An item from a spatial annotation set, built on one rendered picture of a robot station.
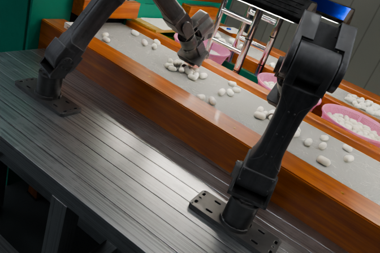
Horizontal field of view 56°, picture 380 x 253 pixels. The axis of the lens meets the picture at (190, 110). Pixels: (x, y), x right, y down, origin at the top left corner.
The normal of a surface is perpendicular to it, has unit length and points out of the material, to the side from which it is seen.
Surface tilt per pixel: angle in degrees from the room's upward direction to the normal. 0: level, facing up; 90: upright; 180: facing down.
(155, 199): 0
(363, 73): 90
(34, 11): 90
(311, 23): 34
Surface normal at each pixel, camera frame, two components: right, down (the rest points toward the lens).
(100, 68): -0.56, 0.19
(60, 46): -0.49, -0.36
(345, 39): 0.09, -0.52
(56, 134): 0.30, -0.86
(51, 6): 0.77, 0.47
